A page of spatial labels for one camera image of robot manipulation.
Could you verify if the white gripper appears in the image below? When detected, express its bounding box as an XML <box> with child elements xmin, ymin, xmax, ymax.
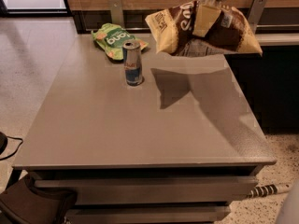
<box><xmin>192</xmin><ymin>0</ymin><xmax>226</xmax><ymax>37</ymax></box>

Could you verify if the brown sea salt chip bag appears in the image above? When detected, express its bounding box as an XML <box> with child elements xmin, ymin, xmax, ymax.
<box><xmin>146</xmin><ymin>1</ymin><xmax>263</xmax><ymax>57</ymax></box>

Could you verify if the green rice chip bag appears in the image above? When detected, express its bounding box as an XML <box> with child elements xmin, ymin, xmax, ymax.
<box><xmin>92</xmin><ymin>23</ymin><xmax>148</xmax><ymax>61</ymax></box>

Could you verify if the dark brown bag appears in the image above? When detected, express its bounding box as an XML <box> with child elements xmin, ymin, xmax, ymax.
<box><xmin>0</xmin><ymin>175</ymin><xmax>77</xmax><ymax>224</ymax></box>

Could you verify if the silver blue energy drink can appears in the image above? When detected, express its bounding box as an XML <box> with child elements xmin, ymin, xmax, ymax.
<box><xmin>122</xmin><ymin>39</ymin><xmax>143</xmax><ymax>86</ymax></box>

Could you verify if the black white striped stick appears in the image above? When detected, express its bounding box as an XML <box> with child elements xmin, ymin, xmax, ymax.
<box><xmin>247</xmin><ymin>183</ymin><xmax>292</xmax><ymax>199</ymax></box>

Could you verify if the upper grey drawer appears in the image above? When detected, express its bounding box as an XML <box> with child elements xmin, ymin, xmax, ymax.
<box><xmin>35</xmin><ymin>176</ymin><xmax>257</xmax><ymax>204</ymax></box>

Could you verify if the grey drawer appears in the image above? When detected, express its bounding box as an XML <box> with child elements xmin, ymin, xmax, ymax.
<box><xmin>66</xmin><ymin>206</ymin><xmax>230</xmax><ymax>224</ymax></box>
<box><xmin>35</xmin><ymin>176</ymin><xmax>257</xmax><ymax>204</ymax></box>

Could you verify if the lower grey drawer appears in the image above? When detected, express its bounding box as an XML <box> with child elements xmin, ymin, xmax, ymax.
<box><xmin>66</xmin><ymin>206</ymin><xmax>230</xmax><ymax>224</ymax></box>

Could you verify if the right metal bracket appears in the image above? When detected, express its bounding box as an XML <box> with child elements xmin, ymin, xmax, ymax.
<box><xmin>247</xmin><ymin>0</ymin><xmax>267</xmax><ymax>33</ymax></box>

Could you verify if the metal bracket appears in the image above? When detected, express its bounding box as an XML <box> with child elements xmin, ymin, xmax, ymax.
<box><xmin>247</xmin><ymin>0</ymin><xmax>267</xmax><ymax>33</ymax></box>
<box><xmin>108</xmin><ymin>0</ymin><xmax>124</xmax><ymax>27</ymax></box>

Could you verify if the left metal bracket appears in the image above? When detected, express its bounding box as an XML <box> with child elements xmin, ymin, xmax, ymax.
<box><xmin>108</xmin><ymin>0</ymin><xmax>124</xmax><ymax>27</ymax></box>

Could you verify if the black cable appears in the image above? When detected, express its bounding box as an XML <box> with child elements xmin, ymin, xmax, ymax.
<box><xmin>0</xmin><ymin>135</ymin><xmax>24</xmax><ymax>161</ymax></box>

